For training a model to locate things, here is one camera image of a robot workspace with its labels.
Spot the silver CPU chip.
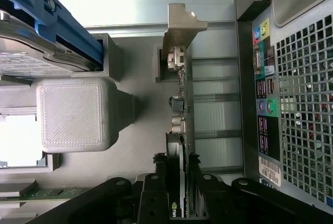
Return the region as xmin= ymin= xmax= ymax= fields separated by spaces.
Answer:
xmin=0 ymin=114 xmax=47 ymax=168

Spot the silver hard disk drive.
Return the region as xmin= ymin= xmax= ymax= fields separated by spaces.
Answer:
xmin=0 ymin=10 xmax=97 ymax=79

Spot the grey 3D-printed parts rack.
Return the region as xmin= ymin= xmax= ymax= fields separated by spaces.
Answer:
xmin=0 ymin=33 xmax=195 ymax=224

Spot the white barcode sticker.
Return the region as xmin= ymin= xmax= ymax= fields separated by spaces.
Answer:
xmin=258 ymin=155 xmax=282 ymax=188

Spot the desktop computer rear panel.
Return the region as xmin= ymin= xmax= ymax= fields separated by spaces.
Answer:
xmin=233 ymin=0 xmax=333 ymax=224

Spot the blue disk caddy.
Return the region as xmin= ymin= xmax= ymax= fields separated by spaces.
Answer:
xmin=0 ymin=0 xmax=105 ymax=70

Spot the green RAM stick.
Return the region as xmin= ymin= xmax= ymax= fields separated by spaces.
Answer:
xmin=0 ymin=186 xmax=93 ymax=204

